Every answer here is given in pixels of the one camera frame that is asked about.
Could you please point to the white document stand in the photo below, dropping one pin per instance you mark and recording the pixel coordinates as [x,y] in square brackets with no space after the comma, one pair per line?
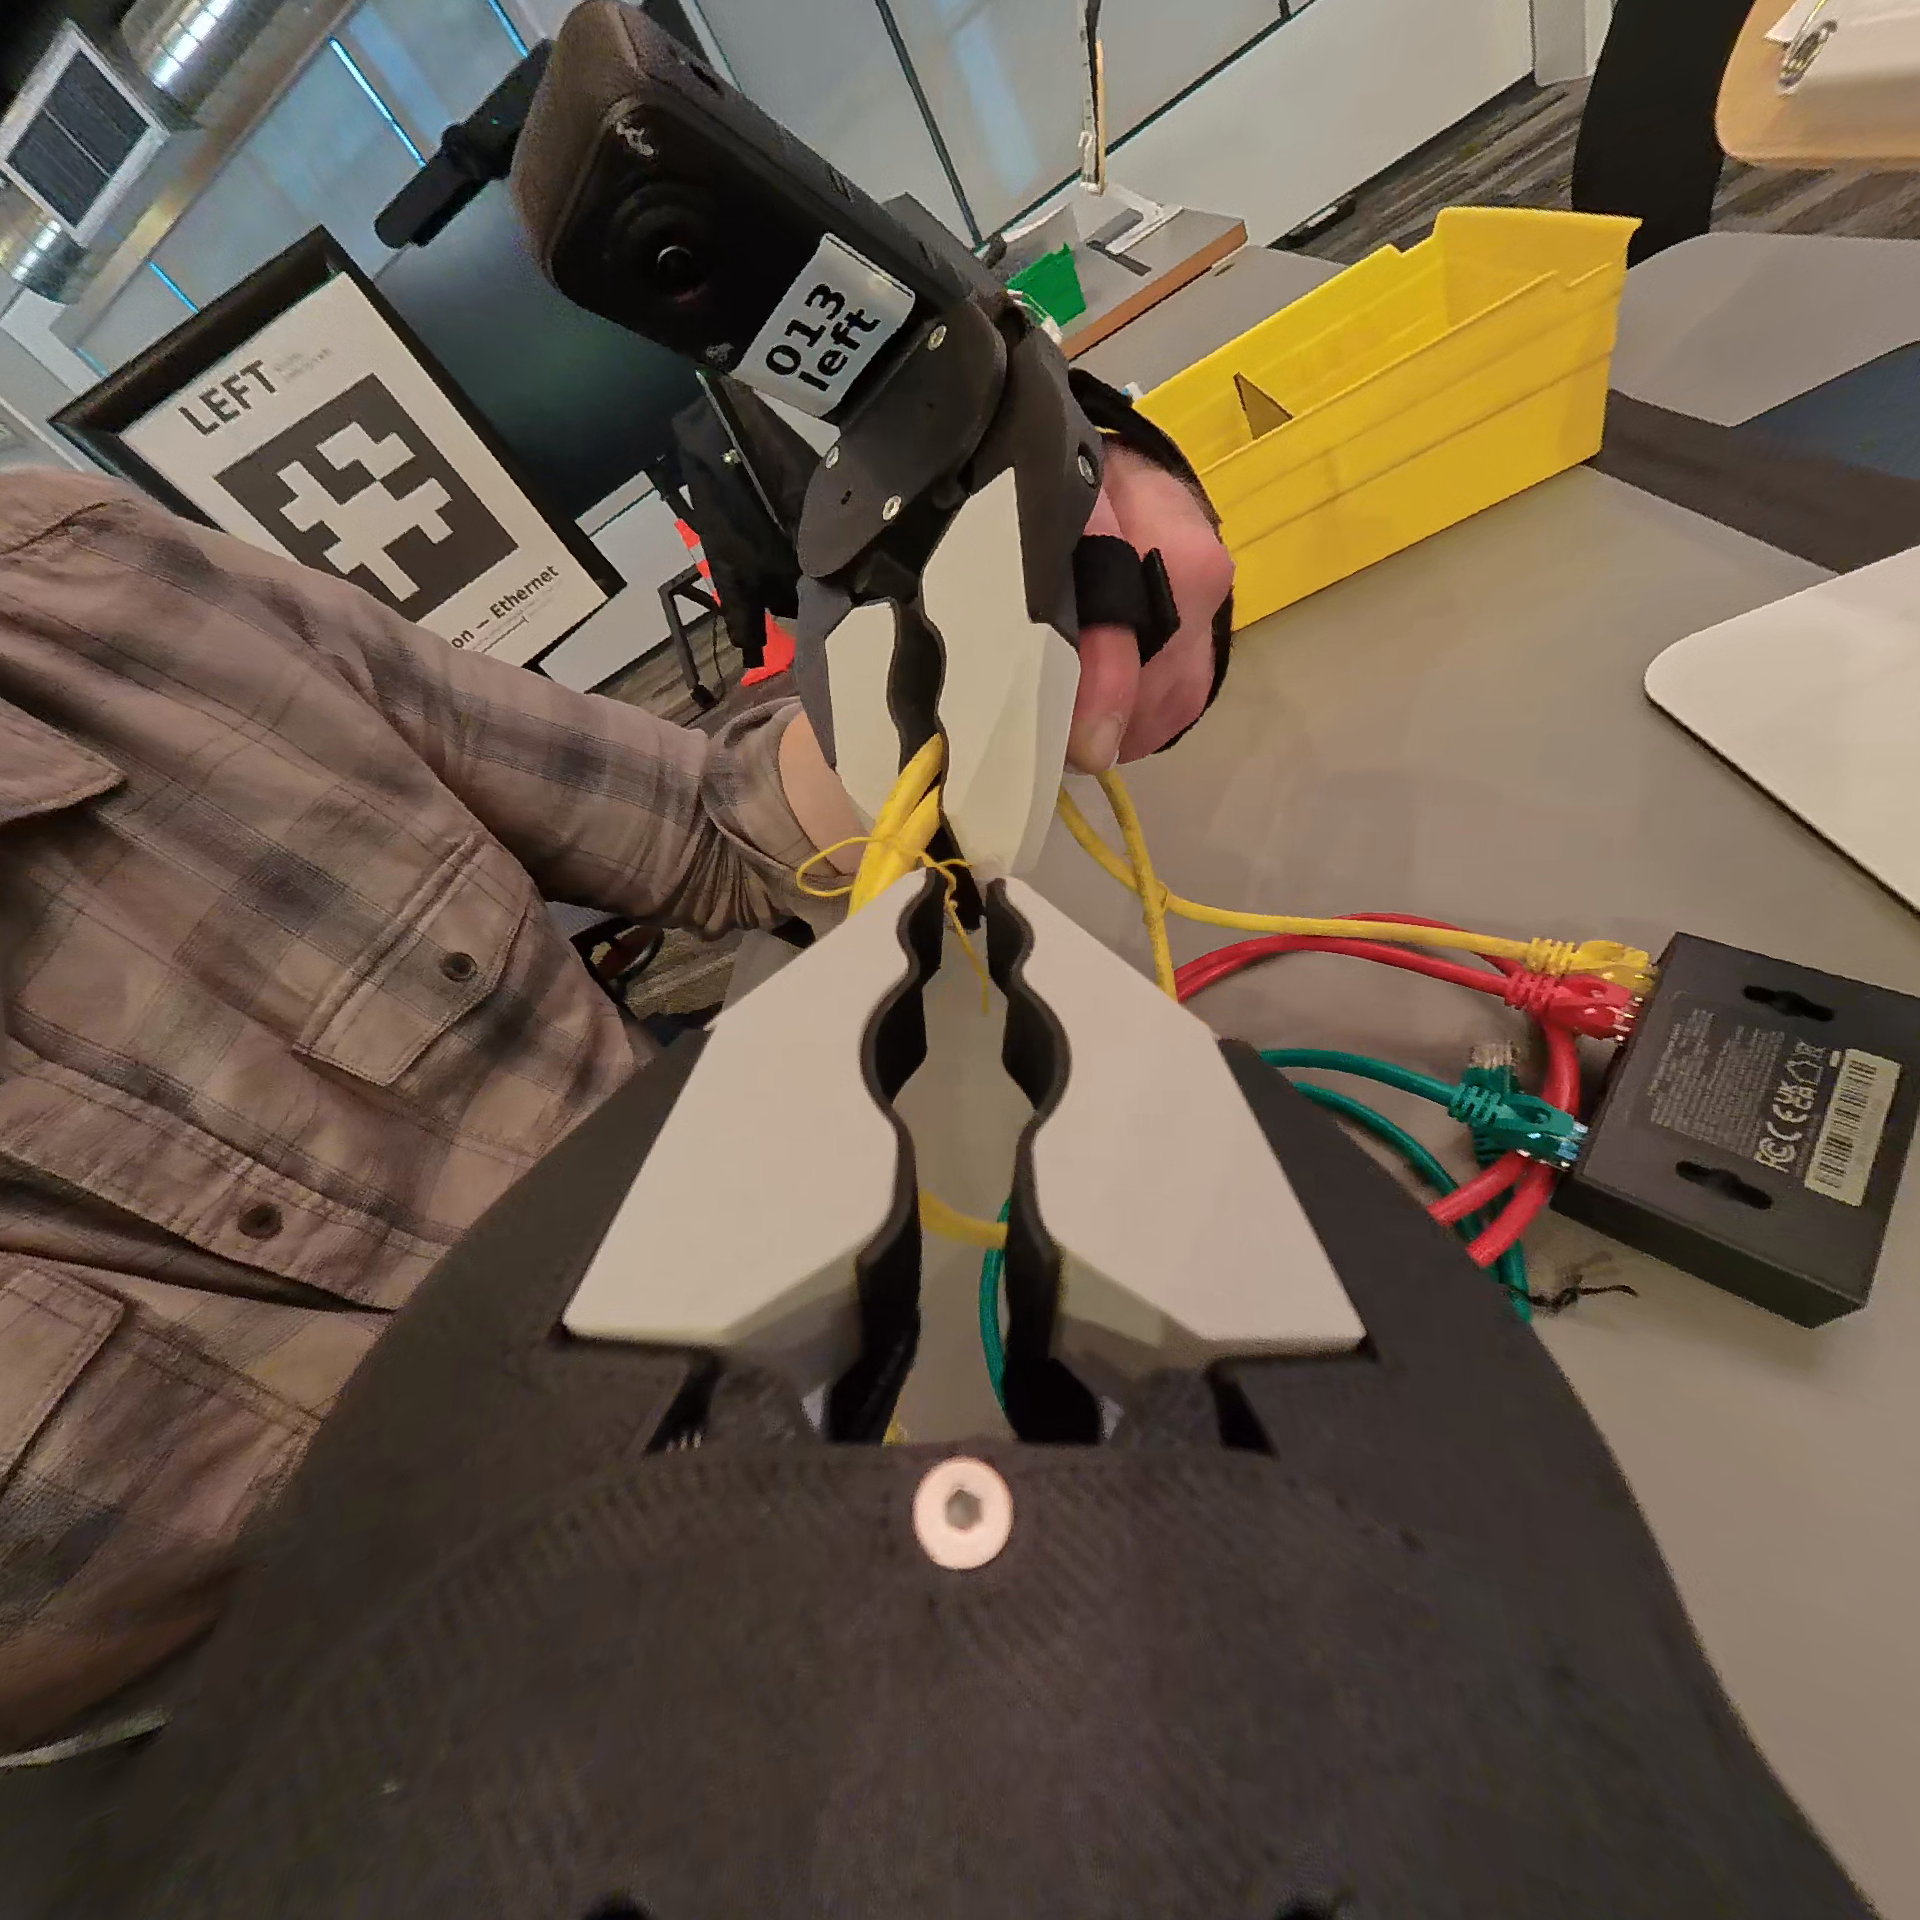
[1799,704]

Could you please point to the large silver ventilation duct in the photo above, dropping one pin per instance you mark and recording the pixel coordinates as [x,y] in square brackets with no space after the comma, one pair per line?
[224,43]

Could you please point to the black twist tie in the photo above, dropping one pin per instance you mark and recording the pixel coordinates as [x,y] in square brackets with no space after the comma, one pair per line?
[1576,1292]

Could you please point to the black office chair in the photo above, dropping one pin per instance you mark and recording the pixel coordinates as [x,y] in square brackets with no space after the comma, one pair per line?
[1651,120]

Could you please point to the black framed marker sign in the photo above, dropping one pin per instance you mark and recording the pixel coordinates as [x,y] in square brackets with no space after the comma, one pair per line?
[359,480]

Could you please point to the black network switch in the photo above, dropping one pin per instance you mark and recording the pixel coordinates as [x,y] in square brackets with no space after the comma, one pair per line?
[1740,1140]

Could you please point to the green plastic bin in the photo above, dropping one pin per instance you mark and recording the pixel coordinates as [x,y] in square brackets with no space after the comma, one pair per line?
[1049,284]

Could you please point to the black monitor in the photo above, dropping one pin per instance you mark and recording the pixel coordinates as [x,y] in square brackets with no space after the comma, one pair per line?
[495,346]

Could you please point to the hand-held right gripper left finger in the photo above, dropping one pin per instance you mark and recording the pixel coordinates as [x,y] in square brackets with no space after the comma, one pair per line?
[751,1171]

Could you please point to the instruction sheet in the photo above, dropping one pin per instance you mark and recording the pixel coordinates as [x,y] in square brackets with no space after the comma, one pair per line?
[1860,37]

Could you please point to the yellow plastic bin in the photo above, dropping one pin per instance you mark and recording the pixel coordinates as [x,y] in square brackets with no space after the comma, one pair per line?
[1425,421]

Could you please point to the orange traffic cone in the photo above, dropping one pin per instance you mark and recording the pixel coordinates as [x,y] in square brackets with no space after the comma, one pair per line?
[774,651]

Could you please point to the person's left hand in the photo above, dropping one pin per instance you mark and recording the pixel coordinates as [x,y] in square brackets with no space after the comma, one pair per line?
[1161,503]

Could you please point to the air vent grille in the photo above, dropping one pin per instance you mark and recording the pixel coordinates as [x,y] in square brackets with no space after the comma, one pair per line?
[75,129]

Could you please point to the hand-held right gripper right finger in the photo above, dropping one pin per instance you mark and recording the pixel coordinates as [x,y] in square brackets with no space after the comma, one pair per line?
[1185,1185]

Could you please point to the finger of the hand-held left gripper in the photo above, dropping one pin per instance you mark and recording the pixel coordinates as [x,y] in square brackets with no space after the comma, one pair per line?
[862,704]
[1004,704]

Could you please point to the grey desk with wooden edge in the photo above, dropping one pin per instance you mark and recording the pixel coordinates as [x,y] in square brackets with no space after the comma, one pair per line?
[1170,276]

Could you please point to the person's left forearm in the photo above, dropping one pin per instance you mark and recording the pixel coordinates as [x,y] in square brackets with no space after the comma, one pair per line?
[599,763]

